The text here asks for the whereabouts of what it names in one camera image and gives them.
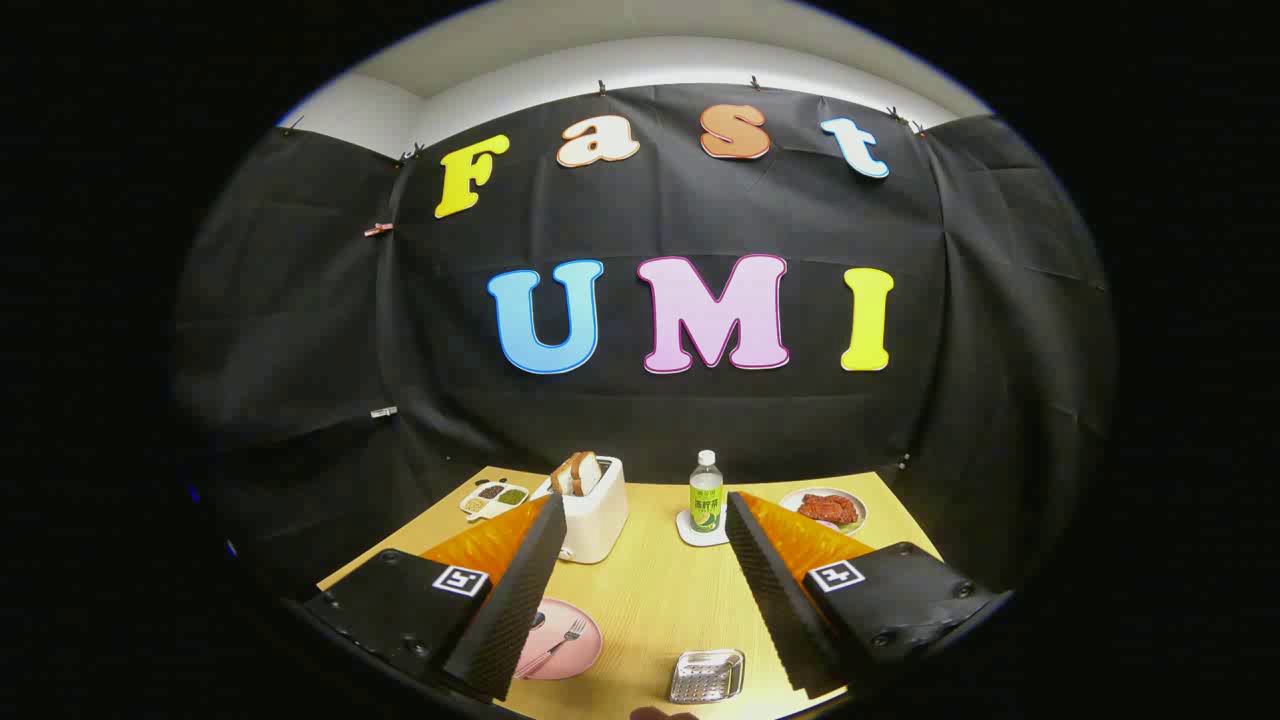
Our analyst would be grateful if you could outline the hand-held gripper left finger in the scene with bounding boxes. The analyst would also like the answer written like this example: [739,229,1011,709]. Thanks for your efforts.
[303,495,568,703]

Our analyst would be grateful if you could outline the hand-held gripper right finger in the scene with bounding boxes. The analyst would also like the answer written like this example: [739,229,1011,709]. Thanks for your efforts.
[725,490,1013,701]

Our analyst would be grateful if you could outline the fork with red checked handle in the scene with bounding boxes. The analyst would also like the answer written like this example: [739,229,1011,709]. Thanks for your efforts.
[516,619,587,678]

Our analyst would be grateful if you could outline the pink round plate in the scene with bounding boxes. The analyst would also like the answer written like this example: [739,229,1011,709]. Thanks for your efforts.
[513,597,604,682]

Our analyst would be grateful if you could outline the red meat pieces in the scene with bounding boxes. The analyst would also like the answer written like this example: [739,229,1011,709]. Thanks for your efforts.
[798,493,859,527]

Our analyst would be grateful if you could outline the white square coaster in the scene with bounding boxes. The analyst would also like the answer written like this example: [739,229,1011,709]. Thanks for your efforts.
[676,510,731,547]

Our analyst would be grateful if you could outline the green label drink bottle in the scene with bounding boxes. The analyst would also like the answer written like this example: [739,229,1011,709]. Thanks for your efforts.
[689,450,725,534]

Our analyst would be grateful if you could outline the white divided sauce dish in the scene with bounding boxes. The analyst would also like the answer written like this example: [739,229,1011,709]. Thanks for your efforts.
[460,480,529,522]

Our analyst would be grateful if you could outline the white plate with meat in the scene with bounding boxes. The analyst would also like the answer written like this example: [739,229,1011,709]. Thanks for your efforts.
[779,487,868,536]

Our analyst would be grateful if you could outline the white toaster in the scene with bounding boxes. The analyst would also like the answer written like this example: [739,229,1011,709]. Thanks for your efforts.
[530,456,630,565]

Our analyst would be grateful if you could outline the toast bread slice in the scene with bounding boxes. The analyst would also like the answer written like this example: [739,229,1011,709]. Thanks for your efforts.
[550,451,603,497]

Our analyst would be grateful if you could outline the black backdrop cloth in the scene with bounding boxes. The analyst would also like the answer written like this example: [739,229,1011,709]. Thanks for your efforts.
[175,83,1116,601]

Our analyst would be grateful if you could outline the metal wire basket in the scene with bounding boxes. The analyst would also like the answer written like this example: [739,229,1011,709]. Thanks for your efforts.
[668,649,746,705]

